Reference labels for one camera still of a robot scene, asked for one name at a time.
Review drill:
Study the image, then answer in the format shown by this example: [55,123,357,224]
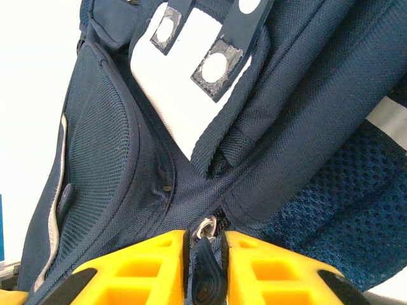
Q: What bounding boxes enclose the navy blue backpack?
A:
[17,0,407,305]

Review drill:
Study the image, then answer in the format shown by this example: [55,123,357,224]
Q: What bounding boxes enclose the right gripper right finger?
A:
[220,229,371,305]

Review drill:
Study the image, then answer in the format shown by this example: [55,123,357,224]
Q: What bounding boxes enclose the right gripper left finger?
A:
[41,229,192,305]

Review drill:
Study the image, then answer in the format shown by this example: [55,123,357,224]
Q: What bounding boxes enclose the left aluminium table rail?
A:
[0,260,20,290]

